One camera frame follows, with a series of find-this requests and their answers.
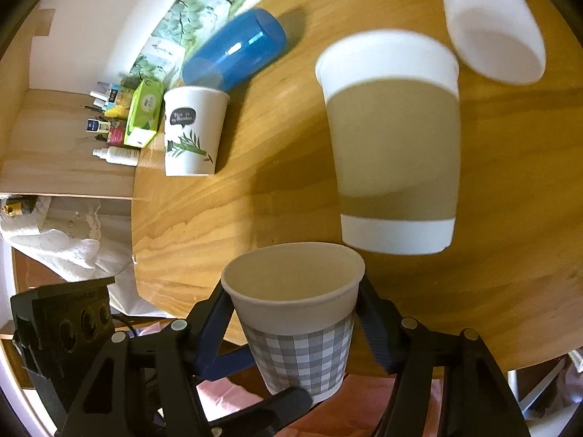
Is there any white chair frame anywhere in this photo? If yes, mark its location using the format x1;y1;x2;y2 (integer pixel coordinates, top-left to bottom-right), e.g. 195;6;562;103
506;354;583;437

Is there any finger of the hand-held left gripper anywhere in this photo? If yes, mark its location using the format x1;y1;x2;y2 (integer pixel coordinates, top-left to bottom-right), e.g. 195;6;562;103
204;386;316;436
199;349;256;381

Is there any white lace cloth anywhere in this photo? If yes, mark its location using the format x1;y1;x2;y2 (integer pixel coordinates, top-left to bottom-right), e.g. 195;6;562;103
0;195;137;316

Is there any brown sleeved paper cup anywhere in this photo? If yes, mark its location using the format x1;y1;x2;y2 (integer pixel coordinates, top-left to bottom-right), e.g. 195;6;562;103
315;29;461;256

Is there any white translucent plastic cup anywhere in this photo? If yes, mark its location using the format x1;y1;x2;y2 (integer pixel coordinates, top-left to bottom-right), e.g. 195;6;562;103
436;0;546;85

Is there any blue plastic cup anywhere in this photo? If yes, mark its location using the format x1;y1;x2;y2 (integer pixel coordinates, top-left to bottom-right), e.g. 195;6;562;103
182;8;287;94

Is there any grey checked paper cup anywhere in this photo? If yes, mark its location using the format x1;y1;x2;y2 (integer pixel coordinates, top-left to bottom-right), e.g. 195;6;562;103
221;242;366;404

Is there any white spray bottle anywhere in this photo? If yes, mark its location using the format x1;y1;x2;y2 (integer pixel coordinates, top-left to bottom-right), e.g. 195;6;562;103
92;146;140;167

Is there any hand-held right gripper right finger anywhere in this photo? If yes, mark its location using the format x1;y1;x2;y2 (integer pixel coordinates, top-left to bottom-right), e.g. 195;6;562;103
353;275;535;437

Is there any grape print cloth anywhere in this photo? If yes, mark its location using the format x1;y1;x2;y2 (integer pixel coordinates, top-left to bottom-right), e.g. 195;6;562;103
130;0;292;88

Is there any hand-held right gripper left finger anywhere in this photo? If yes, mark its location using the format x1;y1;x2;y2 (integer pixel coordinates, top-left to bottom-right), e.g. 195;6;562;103
57;281;238;437

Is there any green tissue box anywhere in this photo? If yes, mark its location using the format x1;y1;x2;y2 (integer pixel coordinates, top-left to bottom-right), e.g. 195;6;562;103
124;79;165;148

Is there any leaf print white paper cup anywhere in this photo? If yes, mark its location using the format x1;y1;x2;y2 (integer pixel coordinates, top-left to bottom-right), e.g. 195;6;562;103
163;86;229;177

